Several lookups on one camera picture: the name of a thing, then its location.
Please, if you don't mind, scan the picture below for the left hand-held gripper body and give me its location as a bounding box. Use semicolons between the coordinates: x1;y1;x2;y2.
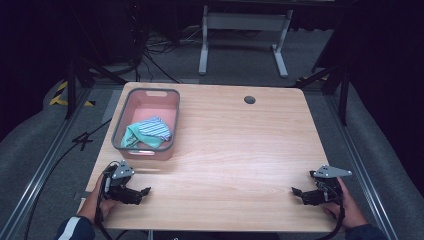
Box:
101;159;144;205

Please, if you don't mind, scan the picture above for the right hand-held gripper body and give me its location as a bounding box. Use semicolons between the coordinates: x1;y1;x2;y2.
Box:
301;164;353;206

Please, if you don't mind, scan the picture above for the person's left hand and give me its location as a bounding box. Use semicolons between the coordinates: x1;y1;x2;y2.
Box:
77;173;118;223

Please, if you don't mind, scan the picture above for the person's right hand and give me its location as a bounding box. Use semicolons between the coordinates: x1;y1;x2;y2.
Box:
321;177;369;230

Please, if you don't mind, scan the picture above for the teal blue striped sock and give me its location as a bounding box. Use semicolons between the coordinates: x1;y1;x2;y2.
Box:
120;115;173;150

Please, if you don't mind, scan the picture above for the black tape cross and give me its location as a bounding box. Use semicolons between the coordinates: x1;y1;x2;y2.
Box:
71;131;95;152

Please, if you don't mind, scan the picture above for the pink plastic basket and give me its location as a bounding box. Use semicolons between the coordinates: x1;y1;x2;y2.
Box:
111;87;181;162

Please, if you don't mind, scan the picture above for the black metal stand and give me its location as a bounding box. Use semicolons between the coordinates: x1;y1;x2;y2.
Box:
64;55;128;120
294;63;352;127

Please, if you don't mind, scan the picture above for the yellow black hazard tape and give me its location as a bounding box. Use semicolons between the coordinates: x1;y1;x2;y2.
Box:
48;80;97;108

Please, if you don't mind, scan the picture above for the right hand-held gripper cable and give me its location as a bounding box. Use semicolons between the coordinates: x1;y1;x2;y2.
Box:
314;186;346;240

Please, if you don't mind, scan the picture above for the aluminium floor rail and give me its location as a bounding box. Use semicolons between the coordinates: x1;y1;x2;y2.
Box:
324;94;400;240
0;85;95;240

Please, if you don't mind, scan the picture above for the long black floor cable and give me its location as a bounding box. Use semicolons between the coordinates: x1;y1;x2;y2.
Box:
23;118;113;240

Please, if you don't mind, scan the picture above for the bundle of black floor cables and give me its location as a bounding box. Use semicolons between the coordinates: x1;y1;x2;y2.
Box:
131;23;204;84

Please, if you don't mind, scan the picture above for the white metal table frame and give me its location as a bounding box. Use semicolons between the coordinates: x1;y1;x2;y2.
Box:
198;4;295;79

